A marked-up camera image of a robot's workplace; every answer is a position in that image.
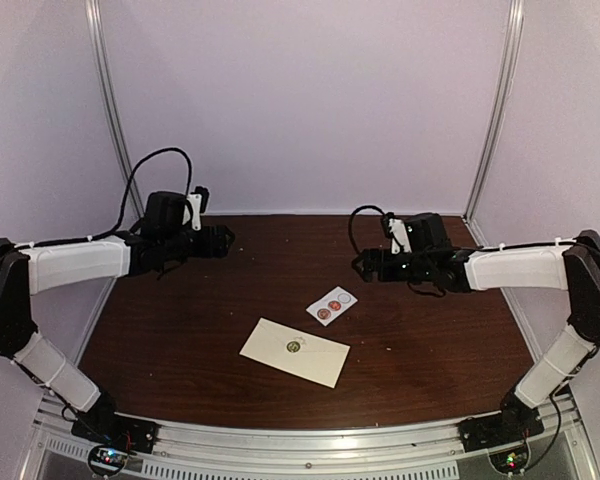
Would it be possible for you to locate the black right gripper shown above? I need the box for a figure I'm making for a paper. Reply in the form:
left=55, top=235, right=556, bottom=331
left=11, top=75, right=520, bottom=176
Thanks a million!
left=353, top=248, right=434, bottom=282

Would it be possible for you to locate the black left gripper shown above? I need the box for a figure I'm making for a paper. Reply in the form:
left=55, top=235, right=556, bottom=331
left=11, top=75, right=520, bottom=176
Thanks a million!
left=161, top=225, right=234, bottom=263

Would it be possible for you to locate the sticker sheet with three seals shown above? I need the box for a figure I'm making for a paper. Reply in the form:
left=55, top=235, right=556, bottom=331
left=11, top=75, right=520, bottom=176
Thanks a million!
left=306, top=286, right=358, bottom=326

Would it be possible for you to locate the cream paper envelope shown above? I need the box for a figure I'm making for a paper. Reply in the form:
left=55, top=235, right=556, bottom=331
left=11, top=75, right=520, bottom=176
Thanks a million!
left=240, top=318, right=350, bottom=388

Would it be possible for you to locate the green round seal sticker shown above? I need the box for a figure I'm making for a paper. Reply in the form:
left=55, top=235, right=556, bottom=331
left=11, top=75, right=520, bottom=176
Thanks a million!
left=286, top=341, right=301, bottom=353

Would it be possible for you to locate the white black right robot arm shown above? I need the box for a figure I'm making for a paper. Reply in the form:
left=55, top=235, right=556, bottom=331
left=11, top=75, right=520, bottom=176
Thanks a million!
left=351, top=212, right=600, bottom=442

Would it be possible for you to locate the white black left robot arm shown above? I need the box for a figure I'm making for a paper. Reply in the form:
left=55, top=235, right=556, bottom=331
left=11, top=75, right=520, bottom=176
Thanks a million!
left=0, top=187, right=235, bottom=444

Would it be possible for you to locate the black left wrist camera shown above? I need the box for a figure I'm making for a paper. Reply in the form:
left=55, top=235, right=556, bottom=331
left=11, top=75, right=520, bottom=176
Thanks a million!
left=183, top=185, right=210, bottom=231

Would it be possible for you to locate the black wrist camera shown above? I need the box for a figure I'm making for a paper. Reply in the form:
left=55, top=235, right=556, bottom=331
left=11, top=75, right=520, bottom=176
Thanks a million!
left=381, top=212, right=411, bottom=255
left=183, top=185, right=210, bottom=231

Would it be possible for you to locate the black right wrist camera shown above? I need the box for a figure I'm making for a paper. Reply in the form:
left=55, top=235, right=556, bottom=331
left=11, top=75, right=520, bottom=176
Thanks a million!
left=381, top=212, right=411, bottom=255

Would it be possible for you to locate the black braided right camera cable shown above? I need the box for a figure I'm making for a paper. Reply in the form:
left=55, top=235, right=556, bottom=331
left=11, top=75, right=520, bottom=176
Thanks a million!
left=348, top=204, right=394, bottom=261

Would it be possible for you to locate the black braided camera cable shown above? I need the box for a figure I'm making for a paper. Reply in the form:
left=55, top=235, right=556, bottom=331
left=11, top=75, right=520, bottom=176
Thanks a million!
left=348, top=204, right=394, bottom=261
left=110, top=147, right=194, bottom=236

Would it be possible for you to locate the black braided left camera cable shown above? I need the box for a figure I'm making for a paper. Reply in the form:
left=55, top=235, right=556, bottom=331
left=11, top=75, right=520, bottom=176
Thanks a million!
left=110, top=147, right=194, bottom=236

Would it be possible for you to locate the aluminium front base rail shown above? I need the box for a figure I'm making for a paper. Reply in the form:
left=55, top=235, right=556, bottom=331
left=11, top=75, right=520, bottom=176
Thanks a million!
left=29, top=389, right=589, bottom=480

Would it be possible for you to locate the left aluminium corner post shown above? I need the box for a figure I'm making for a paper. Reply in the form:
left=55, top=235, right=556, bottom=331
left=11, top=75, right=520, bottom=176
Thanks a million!
left=84, top=0, right=143, bottom=218

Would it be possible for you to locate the aluminium corner post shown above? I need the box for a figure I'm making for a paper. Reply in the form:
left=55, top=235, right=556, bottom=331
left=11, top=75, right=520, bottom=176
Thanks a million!
left=464, top=0, right=525, bottom=223
left=84, top=0, right=143, bottom=218

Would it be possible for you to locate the right aluminium corner post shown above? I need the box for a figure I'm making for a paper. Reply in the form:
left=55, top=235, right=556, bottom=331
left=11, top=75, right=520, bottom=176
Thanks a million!
left=464, top=0, right=525, bottom=223

